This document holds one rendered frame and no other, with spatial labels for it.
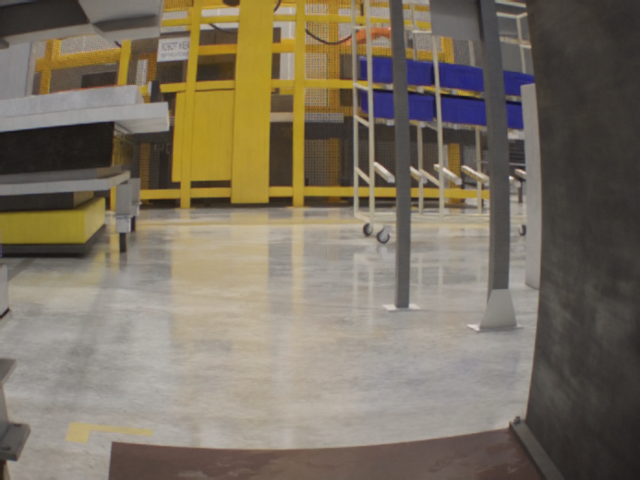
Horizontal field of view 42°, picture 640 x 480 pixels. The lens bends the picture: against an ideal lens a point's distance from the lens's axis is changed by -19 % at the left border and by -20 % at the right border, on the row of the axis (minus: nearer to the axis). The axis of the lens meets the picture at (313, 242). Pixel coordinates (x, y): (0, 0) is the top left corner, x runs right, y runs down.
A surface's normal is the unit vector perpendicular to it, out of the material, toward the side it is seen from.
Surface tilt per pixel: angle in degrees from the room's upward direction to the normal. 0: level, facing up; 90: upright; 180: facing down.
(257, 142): 90
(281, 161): 90
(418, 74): 98
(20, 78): 90
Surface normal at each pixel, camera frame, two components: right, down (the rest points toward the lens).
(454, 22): 0.15, 0.08
